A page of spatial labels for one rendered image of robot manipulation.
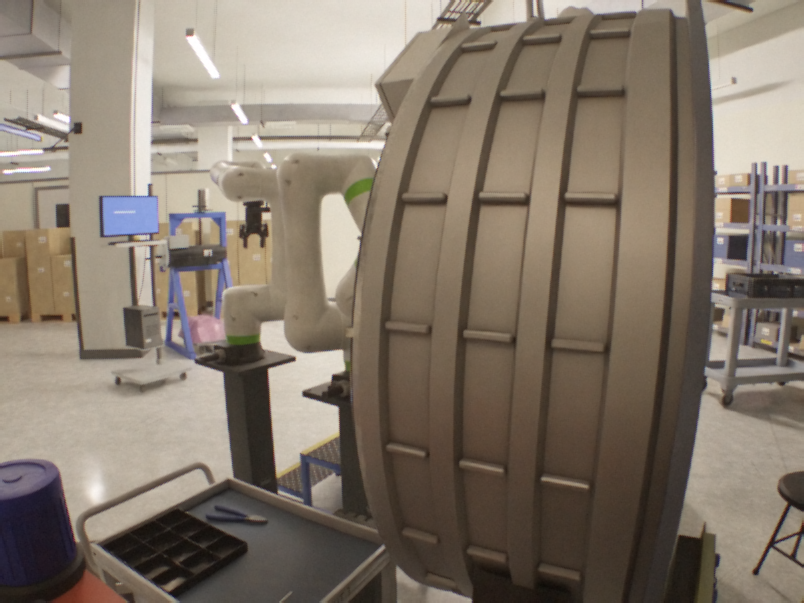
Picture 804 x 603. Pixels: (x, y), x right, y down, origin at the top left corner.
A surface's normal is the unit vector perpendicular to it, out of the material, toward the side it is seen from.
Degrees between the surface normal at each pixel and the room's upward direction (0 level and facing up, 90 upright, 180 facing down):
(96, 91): 90
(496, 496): 101
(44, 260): 90
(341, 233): 90
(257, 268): 90
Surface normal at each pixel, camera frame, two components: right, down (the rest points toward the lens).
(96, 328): 0.18, 0.15
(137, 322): -0.50, 0.13
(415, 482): -0.48, 0.37
